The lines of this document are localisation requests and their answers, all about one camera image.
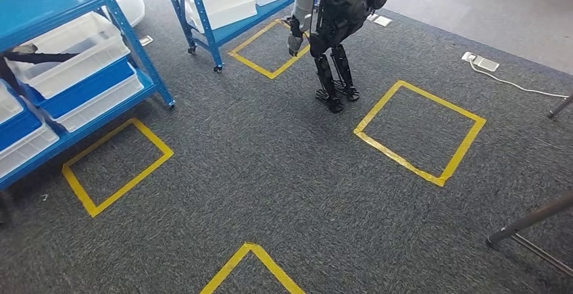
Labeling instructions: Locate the grey humanoid robot hand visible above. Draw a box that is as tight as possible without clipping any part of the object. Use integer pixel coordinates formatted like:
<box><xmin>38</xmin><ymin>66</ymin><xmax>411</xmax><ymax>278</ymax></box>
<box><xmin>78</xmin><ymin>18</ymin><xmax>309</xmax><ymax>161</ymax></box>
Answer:
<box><xmin>287</xmin><ymin>33</ymin><xmax>304</xmax><ymax>57</ymax></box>

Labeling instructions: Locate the blue metal shelf rack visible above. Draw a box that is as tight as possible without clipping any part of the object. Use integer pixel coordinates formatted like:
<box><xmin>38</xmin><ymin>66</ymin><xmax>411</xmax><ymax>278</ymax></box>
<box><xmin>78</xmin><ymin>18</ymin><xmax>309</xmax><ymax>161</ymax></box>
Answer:
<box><xmin>159</xmin><ymin>0</ymin><xmax>297</xmax><ymax>74</ymax></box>
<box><xmin>0</xmin><ymin>0</ymin><xmax>176</xmax><ymax>190</ymax></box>

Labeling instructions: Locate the black part in crate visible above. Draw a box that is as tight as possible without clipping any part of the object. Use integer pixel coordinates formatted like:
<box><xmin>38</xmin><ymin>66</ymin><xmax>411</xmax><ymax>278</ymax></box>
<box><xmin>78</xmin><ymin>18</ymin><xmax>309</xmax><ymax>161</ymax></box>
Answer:
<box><xmin>0</xmin><ymin>43</ymin><xmax>82</xmax><ymax>98</ymax></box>

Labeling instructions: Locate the black humanoid robot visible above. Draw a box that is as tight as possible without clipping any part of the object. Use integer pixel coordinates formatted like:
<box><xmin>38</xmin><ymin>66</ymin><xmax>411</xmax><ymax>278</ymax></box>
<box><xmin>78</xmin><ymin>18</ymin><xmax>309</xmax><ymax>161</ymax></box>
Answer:
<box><xmin>309</xmin><ymin>0</ymin><xmax>395</xmax><ymax>115</ymax></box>

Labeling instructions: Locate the white floor socket box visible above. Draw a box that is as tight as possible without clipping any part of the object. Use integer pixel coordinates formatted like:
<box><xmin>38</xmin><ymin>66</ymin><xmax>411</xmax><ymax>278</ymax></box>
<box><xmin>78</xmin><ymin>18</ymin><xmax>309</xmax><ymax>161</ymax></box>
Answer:
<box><xmin>462</xmin><ymin>51</ymin><xmax>500</xmax><ymax>72</ymax></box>

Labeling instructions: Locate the blue plastic crate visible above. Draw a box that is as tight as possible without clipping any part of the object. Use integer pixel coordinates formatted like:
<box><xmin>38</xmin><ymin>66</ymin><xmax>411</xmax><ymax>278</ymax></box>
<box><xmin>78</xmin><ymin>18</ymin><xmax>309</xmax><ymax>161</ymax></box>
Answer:
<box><xmin>0</xmin><ymin>108</ymin><xmax>45</xmax><ymax>152</ymax></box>
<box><xmin>22</xmin><ymin>57</ymin><xmax>136</xmax><ymax>120</ymax></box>

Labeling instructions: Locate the metal table leg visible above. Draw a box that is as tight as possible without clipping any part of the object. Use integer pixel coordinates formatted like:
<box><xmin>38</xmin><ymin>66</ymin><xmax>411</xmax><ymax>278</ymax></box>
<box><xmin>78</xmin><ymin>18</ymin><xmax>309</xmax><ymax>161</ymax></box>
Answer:
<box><xmin>547</xmin><ymin>95</ymin><xmax>573</xmax><ymax>119</ymax></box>

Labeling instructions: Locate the white power cable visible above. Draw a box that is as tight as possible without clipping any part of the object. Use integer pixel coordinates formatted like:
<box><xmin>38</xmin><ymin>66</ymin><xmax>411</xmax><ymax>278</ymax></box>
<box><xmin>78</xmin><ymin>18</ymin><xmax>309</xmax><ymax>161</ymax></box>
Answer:
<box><xmin>468</xmin><ymin>61</ymin><xmax>570</xmax><ymax>99</ymax></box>

